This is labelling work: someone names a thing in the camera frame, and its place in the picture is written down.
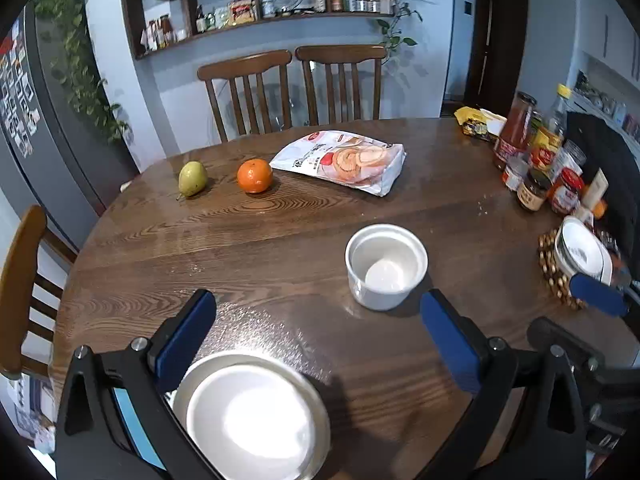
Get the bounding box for back right wooden chair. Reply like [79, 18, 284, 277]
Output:
[294, 44, 387, 126]

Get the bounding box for stacked patterned dishes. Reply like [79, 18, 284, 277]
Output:
[553, 216, 613, 285]

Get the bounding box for red sauce bottle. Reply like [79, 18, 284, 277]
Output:
[492, 91, 537, 170]

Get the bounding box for medium white bowl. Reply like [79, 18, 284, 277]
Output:
[186, 364, 316, 480]

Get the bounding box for orange fruit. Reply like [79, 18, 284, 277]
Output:
[236, 158, 273, 194]

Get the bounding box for yellow snack packet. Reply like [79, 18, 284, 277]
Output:
[454, 106, 506, 141]

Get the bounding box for back left wooden chair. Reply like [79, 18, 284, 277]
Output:
[196, 50, 293, 143]

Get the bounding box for yellow cap oil bottle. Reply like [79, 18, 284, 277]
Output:
[529, 84, 572, 172]

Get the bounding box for red label chili jar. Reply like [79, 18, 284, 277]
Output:
[549, 167, 584, 216]

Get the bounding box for small white ramekin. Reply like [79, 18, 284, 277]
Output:
[345, 223, 428, 312]

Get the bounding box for wooden chair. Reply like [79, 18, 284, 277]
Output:
[196, 50, 293, 143]
[0, 205, 77, 380]
[294, 44, 387, 126]

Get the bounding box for right green potted plant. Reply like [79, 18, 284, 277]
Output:
[375, 0, 423, 64]

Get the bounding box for green pear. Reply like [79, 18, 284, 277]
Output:
[178, 160, 208, 198]

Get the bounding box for wooden bead trivet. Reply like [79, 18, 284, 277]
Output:
[537, 229, 587, 311]

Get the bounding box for blue plate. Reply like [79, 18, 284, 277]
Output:
[114, 388, 165, 470]

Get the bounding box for dark doorway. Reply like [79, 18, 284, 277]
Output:
[463, 0, 529, 116]

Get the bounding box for snack bag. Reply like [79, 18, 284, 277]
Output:
[270, 130, 406, 197]

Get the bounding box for hanging green vine plant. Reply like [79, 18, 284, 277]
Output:
[32, 0, 129, 142]

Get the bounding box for brown sauce jar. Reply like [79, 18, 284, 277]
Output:
[516, 168, 551, 212]

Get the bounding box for large white bowl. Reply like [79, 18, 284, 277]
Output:
[170, 351, 331, 479]

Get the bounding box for grey refrigerator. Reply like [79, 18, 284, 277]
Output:
[1, 3, 138, 252]

